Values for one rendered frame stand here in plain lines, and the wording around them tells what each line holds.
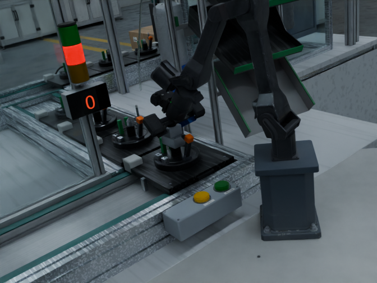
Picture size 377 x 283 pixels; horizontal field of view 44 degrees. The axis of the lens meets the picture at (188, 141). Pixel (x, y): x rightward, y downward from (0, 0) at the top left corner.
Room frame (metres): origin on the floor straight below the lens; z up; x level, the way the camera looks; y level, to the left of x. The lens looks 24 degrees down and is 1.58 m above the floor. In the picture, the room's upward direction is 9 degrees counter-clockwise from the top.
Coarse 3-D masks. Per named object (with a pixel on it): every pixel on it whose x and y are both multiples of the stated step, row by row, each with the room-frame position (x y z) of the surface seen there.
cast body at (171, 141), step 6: (168, 126) 1.25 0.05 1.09; (174, 126) 1.25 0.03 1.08; (180, 126) 1.25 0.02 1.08; (168, 132) 1.24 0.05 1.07; (174, 132) 1.24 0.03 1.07; (180, 132) 1.25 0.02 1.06; (162, 138) 1.27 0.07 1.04; (168, 138) 1.24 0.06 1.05; (174, 138) 1.23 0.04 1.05; (180, 138) 1.24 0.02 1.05; (168, 144) 1.25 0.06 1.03; (174, 144) 1.22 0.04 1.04; (180, 144) 1.23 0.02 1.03
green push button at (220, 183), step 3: (222, 180) 1.09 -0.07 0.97; (216, 183) 1.08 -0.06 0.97; (219, 183) 1.08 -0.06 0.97; (222, 183) 1.08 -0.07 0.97; (225, 183) 1.07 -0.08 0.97; (228, 183) 1.08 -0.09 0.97; (216, 186) 1.07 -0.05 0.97; (219, 186) 1.06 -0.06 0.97; (222, 186) 1.06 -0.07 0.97; (225, 186) 1.06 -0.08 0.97; (228, 186) 1.06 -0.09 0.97; (216, 189) 1.06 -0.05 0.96; (219, 189) 1.06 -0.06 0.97; (222, 189) 1.05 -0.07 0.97; (225, 189) 1.06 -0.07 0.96
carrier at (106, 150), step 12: (120, 120) 1.49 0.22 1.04; (120, 132) 1.49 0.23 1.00; (132, 132) 1.46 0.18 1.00; (144, 132) 1.48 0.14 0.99; (108, 144) 1.47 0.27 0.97; (120, 144) 1.41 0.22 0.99; (132, 144) 1.40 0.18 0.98; (144, 144) 1.41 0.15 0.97; (156, 144) 1.40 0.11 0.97; (108, 156) 1.37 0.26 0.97; (120, 156) 1.35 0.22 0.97
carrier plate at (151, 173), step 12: (192, 144) 1.36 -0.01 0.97; (144, 156) 1.33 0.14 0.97; (204, 156) 1.26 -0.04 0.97; (216, 156) 1.25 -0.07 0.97; (228, 156) 1.23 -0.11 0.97; (132, 168) 1.25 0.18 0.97; (144, 168) 1.24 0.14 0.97; (156, 168) 1.23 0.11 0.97; (192, 168) 1.19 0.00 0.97; (204, 168) 1.18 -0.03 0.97; (216, 168) 1.19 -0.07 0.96; (156, 180) 1.15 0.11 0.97; (168, 180) 1.14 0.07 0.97; (180, 180) 1.13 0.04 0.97; (192, 180) 1.14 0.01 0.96; (168, 192) 1.10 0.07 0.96
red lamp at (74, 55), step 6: (66, 48) 1.23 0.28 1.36; (72, 48) 1.22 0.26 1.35; (78, 48) 1.23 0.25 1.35; (66, 54) 1.23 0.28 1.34; (72, 54) 1.22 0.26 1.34; (78, 54) 1.23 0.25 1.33; (66, 60) 1.24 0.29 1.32; (72, 60) 1.22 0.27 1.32; (78, 60) 1.23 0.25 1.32; (84, 60) 1.24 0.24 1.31
